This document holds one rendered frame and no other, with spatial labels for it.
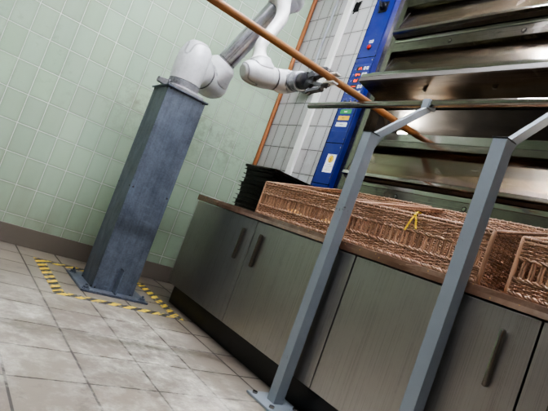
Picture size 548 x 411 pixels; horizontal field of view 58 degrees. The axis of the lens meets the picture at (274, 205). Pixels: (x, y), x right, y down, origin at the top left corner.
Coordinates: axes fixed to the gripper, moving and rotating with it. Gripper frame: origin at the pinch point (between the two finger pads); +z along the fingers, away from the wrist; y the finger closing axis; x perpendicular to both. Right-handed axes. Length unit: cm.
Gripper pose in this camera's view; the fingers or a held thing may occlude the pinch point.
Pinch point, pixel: (331, 78)
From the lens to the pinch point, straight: 209.6
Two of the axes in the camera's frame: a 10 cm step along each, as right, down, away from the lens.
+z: 5.5, 1.6, -8.2
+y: -3.5, 9.4, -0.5
